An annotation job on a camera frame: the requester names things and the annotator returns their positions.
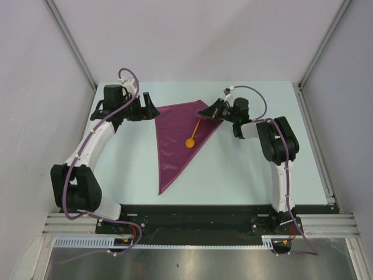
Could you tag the orange plastic spoon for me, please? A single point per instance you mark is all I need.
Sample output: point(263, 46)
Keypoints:
point(190, 142)

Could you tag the light blue cable duct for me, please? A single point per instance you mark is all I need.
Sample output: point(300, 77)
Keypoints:
point(121, 243)

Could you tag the purple satin napkin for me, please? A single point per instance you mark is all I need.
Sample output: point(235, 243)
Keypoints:
point(174, 126)

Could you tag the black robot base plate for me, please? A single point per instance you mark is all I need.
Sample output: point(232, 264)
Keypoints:
point(206, 225)

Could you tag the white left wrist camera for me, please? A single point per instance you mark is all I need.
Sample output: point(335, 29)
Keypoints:
point(130, 85)

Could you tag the aluminium frame post left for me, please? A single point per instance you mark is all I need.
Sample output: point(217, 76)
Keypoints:
point(63, 28)

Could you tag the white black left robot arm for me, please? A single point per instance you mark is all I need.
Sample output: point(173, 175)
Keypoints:
point(74, 184)

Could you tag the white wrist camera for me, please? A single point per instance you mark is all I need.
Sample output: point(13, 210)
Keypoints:
point(130, 85)
point(228, 94)

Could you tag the aluminium frame post right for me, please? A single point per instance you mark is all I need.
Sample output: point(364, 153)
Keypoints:
point(326, 39)

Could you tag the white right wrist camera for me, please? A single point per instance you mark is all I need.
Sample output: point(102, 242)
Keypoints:
point(228, 94)

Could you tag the aluminium frame post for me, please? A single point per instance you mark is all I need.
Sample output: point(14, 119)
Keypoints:
point(63, 28)
point(326, 39)

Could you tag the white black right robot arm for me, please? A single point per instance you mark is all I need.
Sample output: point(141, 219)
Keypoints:
point(279, 147)

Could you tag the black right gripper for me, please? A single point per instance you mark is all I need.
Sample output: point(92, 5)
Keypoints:
point(213, 111)

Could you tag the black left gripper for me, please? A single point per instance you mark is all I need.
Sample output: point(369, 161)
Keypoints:
point(148, 112)

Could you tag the aluminium frame rail front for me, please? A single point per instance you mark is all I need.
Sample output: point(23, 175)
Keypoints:
point(315, 226)

